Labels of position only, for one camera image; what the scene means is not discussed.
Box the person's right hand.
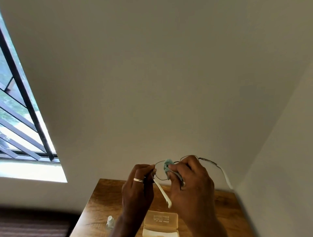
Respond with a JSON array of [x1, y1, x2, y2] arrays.
[[168, 155, 217, 221]]

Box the person's left hand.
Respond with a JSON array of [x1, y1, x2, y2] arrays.
[[121, 164, 157, 218]]

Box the light green cleaning cloth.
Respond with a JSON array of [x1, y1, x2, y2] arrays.
[[163, 159, 184, 182]]

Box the thin-rimmed eyeglasses with white temples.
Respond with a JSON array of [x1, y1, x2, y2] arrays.
[[150, 155, 234, 209]]

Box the person's right forearm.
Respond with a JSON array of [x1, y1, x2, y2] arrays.
[[186, 216, 229, 237]]

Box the person's left forearm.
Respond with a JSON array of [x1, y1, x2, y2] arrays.
[[108, 213, 147, 237]]

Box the beige translucent glasses case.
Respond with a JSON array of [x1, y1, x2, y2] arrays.
[[142, 210, 180, 237]]

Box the dark striped fabric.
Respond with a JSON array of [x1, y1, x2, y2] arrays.
[[0, 207, 82, 237]]

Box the window with black metal bars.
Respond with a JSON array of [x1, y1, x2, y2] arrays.
[[0, 12, 68, 183]]

